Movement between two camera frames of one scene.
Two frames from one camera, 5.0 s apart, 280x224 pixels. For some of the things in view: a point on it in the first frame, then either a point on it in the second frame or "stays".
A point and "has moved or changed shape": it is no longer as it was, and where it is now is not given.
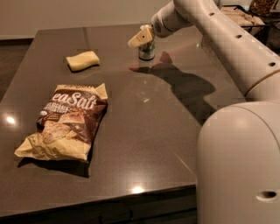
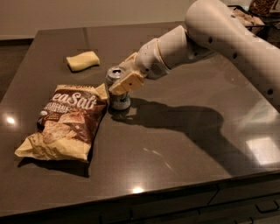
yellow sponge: x=82 y=61 stays
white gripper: x=158 y=28 → x=149 y=60
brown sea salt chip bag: x=67 y=123 stays
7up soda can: x=146 y=51 has moved or changed shape
